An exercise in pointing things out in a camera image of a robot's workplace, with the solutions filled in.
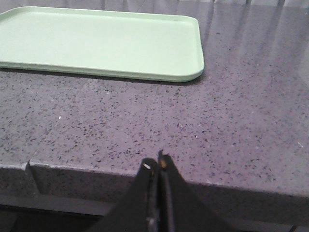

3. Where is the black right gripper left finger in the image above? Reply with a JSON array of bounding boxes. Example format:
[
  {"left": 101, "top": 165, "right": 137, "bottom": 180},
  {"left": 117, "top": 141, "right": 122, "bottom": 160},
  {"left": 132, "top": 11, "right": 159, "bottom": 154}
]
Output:
[{"left": 88, "top": 158, "right": 158, "bottom": 232}]

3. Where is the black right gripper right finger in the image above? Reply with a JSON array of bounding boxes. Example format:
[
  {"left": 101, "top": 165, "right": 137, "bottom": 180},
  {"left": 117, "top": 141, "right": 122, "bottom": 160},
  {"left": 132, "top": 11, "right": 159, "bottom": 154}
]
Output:
[{"left": 157, "top": 150, "right": 237, "bottom": 232}]

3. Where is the light green plastic tray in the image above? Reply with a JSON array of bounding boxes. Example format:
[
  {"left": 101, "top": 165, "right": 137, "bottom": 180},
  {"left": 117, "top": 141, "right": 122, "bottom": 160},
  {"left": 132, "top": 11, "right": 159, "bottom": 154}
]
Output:
[{"left": 0, "top": 6, "right": 205, "bottom": 82}]

